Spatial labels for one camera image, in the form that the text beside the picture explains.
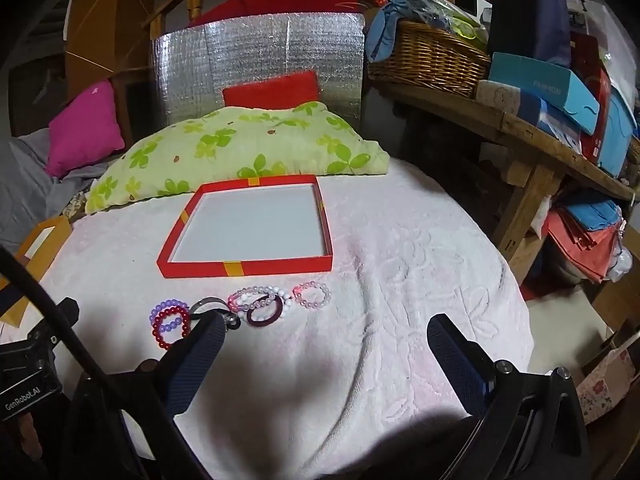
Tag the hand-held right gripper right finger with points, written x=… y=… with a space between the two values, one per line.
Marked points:
x=457 y=360

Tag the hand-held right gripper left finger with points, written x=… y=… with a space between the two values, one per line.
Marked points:
x=200 y=360

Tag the pink scrunchie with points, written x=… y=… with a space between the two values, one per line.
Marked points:
x=255 y=291

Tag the red shallow box tray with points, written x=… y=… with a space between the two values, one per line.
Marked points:
x=255 y=225

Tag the yellow paper bag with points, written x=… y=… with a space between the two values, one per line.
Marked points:
x=47 y=242

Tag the floral paper bag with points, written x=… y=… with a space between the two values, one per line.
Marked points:
x=605 y=385

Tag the salmon folded cloth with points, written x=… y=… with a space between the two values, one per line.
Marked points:
x=580 y=250

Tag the brown cardboard box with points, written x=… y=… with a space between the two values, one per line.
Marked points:
x=617 y=302

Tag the grey cloth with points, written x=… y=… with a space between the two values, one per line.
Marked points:
x=25 y=185

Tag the blue folded cloth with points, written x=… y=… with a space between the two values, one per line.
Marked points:
x=592 y=215

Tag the green leaf-print pillow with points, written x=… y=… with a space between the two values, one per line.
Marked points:
x=240 y=145

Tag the wooden bench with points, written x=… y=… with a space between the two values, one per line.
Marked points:
x=525 y=140

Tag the magenta pillow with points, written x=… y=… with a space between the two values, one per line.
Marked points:
x=85 y=125

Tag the white patterned box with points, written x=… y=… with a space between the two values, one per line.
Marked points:
x=497 y=96

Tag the blue flat box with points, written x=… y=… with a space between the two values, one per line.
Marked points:
x=617 y=135

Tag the small red cushion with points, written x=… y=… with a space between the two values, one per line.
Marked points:
x=272 y=91

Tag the red cardboard box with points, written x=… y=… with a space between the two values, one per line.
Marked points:
x=592 y=105

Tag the light blue cardboard box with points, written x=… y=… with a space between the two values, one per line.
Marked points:
x=540 y=82

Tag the wicker basket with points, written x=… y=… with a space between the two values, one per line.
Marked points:
x=425 y=60

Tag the silver foil insulation mat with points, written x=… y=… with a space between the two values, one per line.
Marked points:
x=250 y=45

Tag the navy bag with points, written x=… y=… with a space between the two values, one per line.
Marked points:
x=530 y=15

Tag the wooden board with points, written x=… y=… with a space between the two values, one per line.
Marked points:
x=100 y=20

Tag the clear plastic bag of clothes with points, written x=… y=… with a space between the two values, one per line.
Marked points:
x=450 y=5

